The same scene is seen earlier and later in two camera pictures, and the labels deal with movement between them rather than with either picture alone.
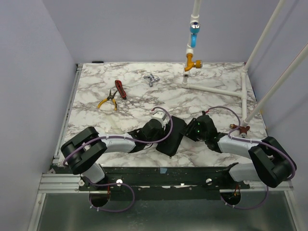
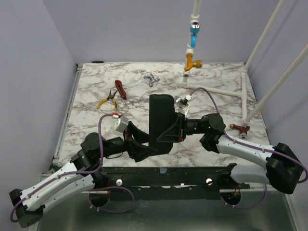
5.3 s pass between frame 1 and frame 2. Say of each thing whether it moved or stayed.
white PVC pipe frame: stayed
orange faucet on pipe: stayed
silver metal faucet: stayed
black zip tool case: moved
